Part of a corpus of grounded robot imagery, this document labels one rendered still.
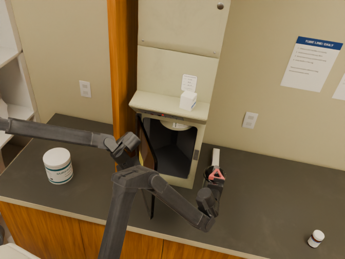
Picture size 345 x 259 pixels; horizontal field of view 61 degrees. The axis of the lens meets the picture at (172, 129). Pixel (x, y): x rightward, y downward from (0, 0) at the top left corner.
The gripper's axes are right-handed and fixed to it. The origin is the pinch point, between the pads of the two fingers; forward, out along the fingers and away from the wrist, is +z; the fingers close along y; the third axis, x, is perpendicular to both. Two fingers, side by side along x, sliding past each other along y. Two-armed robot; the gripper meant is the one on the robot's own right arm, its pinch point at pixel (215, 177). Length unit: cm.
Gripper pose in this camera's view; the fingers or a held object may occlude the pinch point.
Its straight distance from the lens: 135.9
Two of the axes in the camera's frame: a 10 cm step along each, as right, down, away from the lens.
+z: 1.9, -6.1, 7.7
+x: -9.8, -1.8, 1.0
